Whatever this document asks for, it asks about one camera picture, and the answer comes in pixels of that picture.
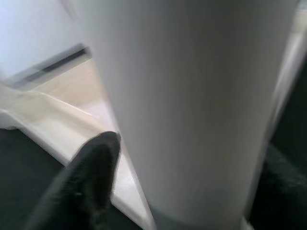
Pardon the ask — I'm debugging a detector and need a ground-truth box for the black tablecloth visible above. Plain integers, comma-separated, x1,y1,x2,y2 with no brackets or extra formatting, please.
0,91,307,230

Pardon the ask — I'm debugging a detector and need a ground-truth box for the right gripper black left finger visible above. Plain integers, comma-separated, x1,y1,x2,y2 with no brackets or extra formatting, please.
24,131,122,230

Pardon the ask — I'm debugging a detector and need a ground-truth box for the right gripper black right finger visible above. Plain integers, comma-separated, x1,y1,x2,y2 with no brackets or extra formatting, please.
249,143,307,230

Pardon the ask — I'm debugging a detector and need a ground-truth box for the white plastic children table top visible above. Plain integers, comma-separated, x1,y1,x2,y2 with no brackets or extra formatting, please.
0,79,252,230

